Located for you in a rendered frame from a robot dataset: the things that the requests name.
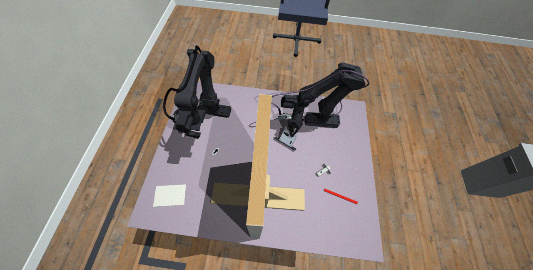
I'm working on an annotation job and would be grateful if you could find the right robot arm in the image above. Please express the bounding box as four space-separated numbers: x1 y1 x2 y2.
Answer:
173 49 231 133

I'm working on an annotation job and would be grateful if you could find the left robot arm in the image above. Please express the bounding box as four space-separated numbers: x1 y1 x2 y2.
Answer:
281 62 365 125

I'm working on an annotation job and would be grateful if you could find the white paper sheet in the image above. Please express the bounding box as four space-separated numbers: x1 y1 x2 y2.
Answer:
153 185 186 207

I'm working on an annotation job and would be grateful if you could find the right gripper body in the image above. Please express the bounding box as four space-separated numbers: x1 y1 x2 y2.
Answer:
174 110 206 136

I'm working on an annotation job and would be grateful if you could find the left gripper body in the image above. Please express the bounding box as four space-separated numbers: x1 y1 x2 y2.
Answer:
280 109 304 127

